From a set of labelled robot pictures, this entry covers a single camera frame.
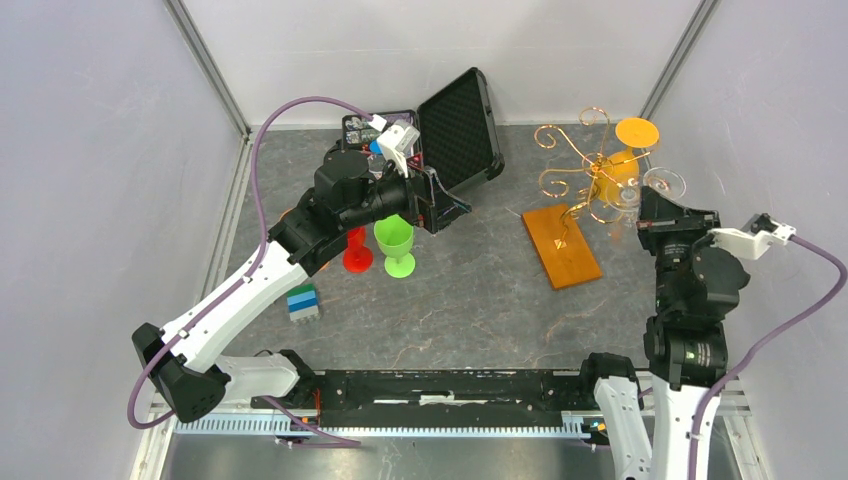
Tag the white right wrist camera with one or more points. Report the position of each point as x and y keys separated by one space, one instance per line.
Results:
x=755 y=238

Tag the gold wire glass rack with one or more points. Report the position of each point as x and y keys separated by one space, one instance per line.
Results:
x=552 y=185

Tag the clear wine glass upper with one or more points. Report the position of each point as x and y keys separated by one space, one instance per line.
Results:
x=624 y=192

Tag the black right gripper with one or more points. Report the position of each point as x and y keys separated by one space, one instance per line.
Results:
x=659 y=218

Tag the slotted aluminium rail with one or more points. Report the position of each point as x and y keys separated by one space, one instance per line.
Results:
x=276 y=423

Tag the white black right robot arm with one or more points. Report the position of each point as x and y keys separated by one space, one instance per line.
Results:
x=697 y=285

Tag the red wine glass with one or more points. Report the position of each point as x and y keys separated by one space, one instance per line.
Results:
x=357 y=258

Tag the blue green toy block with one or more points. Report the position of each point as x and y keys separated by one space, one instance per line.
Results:
x=303 y=304

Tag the wooden rack base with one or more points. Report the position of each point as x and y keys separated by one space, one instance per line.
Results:
x=563 y=251

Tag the yellow wine glass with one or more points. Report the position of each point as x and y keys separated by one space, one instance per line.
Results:
x=639 y=137

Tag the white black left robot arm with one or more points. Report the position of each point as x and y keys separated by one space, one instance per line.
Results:
x=184 y=359

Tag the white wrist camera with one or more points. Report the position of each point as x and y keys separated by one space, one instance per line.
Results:
x=395 y=143
x=755 y=238

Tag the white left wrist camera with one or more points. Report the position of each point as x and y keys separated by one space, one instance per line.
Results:
x=395 y=143

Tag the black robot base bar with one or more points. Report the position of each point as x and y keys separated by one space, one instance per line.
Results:
x=442 y=398

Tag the black poker chip case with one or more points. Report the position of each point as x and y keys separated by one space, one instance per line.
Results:
x=457 y=139

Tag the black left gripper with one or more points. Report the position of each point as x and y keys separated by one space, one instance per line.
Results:
x=433 y=208

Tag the green wine glass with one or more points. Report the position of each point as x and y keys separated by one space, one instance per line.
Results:
x=395 y=237

